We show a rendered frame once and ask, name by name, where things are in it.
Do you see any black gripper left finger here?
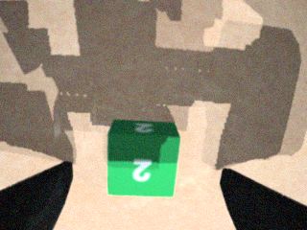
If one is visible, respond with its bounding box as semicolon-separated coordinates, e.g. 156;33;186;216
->
0;161;74;230

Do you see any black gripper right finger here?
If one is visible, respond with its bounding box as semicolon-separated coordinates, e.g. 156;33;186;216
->
220;168;307;230

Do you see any green block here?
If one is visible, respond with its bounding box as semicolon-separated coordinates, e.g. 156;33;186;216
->
106;120;181;197

